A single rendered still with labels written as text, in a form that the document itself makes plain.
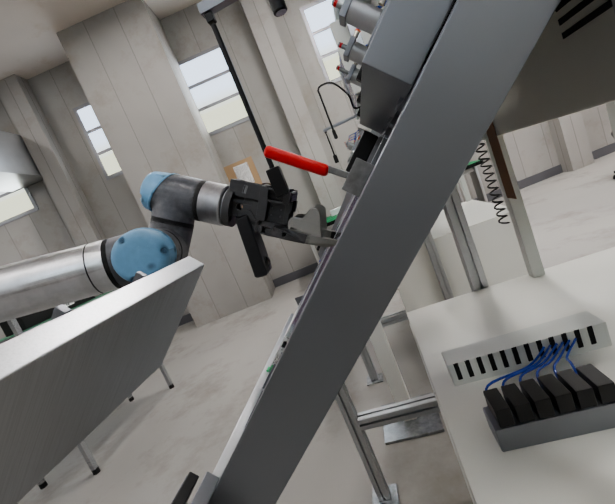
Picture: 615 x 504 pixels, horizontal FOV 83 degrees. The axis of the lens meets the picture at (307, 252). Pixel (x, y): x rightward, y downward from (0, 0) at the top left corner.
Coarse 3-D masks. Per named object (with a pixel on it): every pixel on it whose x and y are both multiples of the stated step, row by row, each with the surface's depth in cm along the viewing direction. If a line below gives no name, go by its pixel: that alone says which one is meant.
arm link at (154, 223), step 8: (152, 216) 61; (152, 224) 60; (160, 224) 60; (168, 224) 60; (176, 224) 60; (184, 224) 61; (176, 232) 60; (184, 232) 61; (192, 232) 64; (184, 240) 62; (184, 248) 59; (184, 256) 60
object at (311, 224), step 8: (312, 208) 56; (304, 216) 57; (312, 216) 56; (320, 216) 56; (288, 224) 58; (296, 224) 58; (304, 224) 57; (312, 224) 56; (320, 224) 56; (304, 232) 57; (312, 232) 57; (320, 232) 56; (312, 240) 56; (320, 240) 56; (328, 240) 56; (336, 240) 56
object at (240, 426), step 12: (288, 324) 97; (276, 348) 83; (264, 372) 73; (252, 396) 65; (252, 408) 62; (240, 420) 58; (240, 432) 56; (228, 444) 53; (228, 456) 51; (216, 468) 48
